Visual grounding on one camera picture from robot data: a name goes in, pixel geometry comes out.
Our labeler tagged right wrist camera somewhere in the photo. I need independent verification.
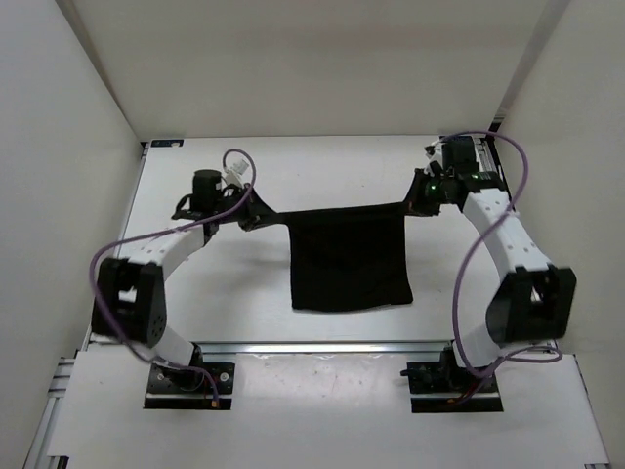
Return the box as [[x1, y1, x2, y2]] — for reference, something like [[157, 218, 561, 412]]
[[424, 136, 479, 172]]

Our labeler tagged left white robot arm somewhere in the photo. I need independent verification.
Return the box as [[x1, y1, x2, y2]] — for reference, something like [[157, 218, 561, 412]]
[[91, 182, 284, 391]]

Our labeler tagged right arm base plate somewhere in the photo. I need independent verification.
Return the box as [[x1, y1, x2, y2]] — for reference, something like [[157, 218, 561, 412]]
[[399, 347, 504, 414]]

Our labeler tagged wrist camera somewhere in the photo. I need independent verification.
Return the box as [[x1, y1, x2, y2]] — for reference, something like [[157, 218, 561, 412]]
[[189, 159, 250, 214], [424, 136, 479, 172]]

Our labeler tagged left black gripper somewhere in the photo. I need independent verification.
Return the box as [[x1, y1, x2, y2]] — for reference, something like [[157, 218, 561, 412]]
[[212, 182, 282, 231]]

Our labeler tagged black skirt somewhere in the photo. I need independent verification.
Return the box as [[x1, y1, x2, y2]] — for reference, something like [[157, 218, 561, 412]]
[[283, 202, 413, 313]]

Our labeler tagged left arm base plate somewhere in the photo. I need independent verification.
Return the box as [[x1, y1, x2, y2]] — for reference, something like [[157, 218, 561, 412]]
[[144, 362, 235, 410]]

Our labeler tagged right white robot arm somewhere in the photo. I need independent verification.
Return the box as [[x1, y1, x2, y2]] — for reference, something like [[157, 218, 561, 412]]
[[404, 169, 577, 391]]

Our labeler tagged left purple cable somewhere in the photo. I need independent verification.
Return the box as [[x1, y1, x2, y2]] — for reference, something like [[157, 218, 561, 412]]
[[90, 148, 259, 363]]

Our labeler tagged aluminium table frame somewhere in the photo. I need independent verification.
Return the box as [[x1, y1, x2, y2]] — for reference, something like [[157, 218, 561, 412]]
[[41, 129, 611, 468]]

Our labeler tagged white front board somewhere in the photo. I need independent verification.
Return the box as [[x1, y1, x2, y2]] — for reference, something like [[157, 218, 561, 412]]
[[49, 350, 607, 468]]

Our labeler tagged left blue corner label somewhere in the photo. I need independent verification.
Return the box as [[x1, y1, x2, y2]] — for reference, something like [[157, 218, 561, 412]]
[[150, 139, 185, 148]]

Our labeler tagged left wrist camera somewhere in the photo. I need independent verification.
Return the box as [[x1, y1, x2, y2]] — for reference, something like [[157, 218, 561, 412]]
[[189, 159, 250, 214]]

